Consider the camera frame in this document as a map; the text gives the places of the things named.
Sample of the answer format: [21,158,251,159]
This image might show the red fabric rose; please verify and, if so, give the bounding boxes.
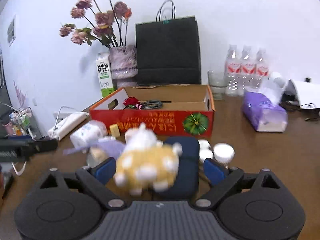
[123,96,141,109]

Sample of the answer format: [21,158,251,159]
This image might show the purple white ceramic vase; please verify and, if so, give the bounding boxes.
[108,45,138,88]

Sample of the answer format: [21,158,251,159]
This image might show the clear drinking glass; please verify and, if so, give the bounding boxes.
[207,70,227,100]

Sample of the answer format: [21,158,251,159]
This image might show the coiled grey cable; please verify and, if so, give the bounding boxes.
[139,100,173,110]

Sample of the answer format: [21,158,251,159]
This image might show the small white round case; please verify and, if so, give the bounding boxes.
[198,139,211,150]

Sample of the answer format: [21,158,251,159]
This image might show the white device on right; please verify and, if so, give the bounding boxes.
[281,79,320,109]

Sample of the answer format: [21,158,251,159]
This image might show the purple tissue pack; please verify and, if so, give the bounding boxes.
[241,77,288,132]

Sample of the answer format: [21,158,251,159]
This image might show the yellow white plush toy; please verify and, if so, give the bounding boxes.
[113,123,183,196]

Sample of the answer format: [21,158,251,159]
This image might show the dried pink flower bouquet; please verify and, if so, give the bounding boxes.
[59,0,132,48]

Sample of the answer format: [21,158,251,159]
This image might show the middle water bottle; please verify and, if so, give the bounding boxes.
[240,46,255,94]

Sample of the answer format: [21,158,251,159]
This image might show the green white milk carton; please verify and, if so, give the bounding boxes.
[95,52,117,98]

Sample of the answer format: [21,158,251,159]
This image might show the black paper shopping bag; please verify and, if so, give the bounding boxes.
[136,0,201,86]

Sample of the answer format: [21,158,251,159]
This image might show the small yellow block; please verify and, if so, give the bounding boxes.
[109,124,120,138]

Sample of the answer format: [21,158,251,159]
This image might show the red cardboard box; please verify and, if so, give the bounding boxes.
[89,85,215,138]

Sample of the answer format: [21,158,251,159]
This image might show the white round ribbed cap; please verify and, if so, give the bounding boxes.
[213,143,235,165]

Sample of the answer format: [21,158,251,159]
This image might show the white wet wipes pack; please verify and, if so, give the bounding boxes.
[70,120,107,153]

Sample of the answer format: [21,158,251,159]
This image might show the left water bottle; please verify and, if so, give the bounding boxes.
[225,44,241,96]

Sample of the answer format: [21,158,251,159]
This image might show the water bottle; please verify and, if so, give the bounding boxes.
[255,48,270,88]
[240,46,255,94]
[225,44,241,96]

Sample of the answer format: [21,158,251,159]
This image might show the navy blue glasses case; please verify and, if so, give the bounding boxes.
[156,136,200,200]

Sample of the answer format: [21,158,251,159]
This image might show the white charging cable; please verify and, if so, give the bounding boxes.
[51,106,86,137]

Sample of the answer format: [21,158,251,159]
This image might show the wire storage rack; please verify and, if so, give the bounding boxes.
[9,107,42,140]

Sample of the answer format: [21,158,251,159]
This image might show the right water bottle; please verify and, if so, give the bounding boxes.
[255,48,270,88]

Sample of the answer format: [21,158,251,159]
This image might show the white power bank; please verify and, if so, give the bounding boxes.
[48,112,88,140]

